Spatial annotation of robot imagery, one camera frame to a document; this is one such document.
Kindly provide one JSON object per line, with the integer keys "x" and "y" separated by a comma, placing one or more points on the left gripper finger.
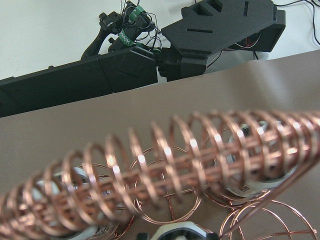
{"x": 211, "y": 236}

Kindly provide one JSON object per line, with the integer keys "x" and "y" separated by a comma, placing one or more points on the black cables background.
{"x": 314, "y": 4}

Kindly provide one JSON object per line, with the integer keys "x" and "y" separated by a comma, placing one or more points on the tea bottle white cap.
{"x": 186, "y": 230}

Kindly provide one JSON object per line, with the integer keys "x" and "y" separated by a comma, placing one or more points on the copper wire bottle rack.
{"x": 193, "y": 159}

